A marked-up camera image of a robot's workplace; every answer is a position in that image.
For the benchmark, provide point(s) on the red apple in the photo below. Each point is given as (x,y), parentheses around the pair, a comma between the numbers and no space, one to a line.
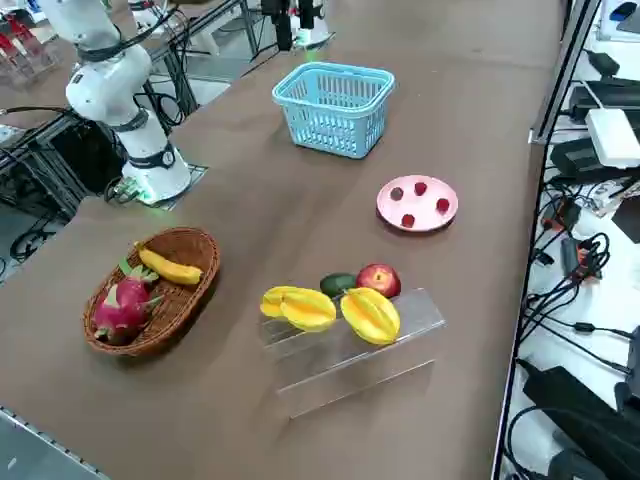
(380,280)

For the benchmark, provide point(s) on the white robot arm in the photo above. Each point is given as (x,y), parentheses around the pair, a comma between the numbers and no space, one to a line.
(145,150)
(312,32)

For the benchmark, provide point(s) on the orange black connector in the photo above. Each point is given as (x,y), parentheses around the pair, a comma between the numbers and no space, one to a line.
(580,260)
(562,215)

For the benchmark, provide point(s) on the pink dragon fruit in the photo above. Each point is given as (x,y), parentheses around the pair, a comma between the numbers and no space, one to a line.
(125,305)

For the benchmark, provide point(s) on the pink round plate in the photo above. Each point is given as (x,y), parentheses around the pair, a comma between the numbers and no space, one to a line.
(425,210)

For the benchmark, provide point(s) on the blue plastic basket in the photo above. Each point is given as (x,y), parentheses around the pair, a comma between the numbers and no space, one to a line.
(330,120)

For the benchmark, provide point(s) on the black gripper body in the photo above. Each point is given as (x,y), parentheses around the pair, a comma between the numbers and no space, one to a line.
(275,6)

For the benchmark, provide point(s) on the large black power brick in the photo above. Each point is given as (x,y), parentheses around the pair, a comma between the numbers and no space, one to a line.
(580,415)

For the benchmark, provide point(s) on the clear rack with red bottles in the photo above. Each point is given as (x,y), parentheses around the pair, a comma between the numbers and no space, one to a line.
(25,55)

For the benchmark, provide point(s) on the clear acrylic step stand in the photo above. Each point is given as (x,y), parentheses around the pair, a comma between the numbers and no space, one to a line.
(350,365)

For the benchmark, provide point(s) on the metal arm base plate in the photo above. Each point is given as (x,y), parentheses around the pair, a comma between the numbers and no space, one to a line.
(196,172)

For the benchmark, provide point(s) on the aluminium frame rail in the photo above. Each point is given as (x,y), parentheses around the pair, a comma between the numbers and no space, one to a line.
(35,445)

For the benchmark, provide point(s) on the yellow banana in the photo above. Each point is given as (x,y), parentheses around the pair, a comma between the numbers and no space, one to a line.
(170,267)

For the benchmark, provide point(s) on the green avocado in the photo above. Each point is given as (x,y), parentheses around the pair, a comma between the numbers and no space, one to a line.
(335,284)

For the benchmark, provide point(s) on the brown wicker basket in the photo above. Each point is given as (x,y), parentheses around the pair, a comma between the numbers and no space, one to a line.
(190,300)

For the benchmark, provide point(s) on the aluminium frame post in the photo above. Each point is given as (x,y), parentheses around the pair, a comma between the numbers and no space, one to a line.
(565,75)

